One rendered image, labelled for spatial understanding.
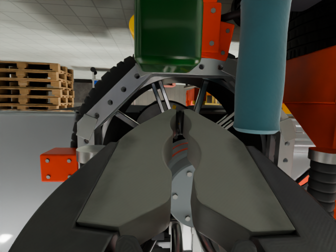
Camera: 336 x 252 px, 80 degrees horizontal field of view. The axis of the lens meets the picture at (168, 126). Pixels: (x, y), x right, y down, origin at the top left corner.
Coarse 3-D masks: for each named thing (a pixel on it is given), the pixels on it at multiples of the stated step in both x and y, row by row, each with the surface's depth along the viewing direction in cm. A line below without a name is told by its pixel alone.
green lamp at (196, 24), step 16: (144, 0) 11; (160, 0) 11; (176, 0) 11; (192, 0) 11; (144, 16) 11; (160, 16) 11; (176, 16) 11; (192, 16) 11; (144, 32) 11; (160, 32) 11; (176, 32) 11; (192, 32) 11; (144, 48) 11; (160, 48) 11; (176, 48) 11; (192, 48) 12; (144, 64) 12; (160, 64) 12; (176, 64) 12; (192, 64) 12
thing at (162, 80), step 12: (144, 84) 56; (156, 84) 58; (192, 84) 77; (204, 84) 59; (216, 84) 59; (228, 84) 57; (132, 96) 62; (156, 96) 58; (216, 96) 76; (228, 96) 64; (120, 108) 60; (168, 108) 59; (228, 108) 76; (108, 120) 56; (120, 120) 78; (132, 120) 59; (108, 132) 61; (240, 132) 74; (252, 144) 66; (264, 144) 60
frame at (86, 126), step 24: (144, 72) 47; (168, 72) 47; (192, 72) 48; (216, 72) 48; (120, 96) 47; (96, 120) 47; (288, 120) 50; (96, 144) 53; (288, 144) 52; (288, 168) 52; (168, 240) 58
